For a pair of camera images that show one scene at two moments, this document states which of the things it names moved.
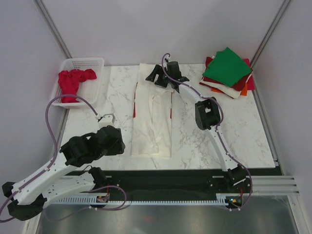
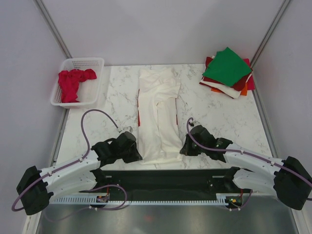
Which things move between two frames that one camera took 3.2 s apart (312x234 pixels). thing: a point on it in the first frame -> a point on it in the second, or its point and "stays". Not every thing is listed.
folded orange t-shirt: x=243 y=92 stays
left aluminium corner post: x=52 y=24 stays
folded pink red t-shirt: x=250 y=83 stays
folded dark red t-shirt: x=240 y=86 stays
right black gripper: x=158 y=69 -> x=186 y=149
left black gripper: x=119 y=147 -> x=135 y=156
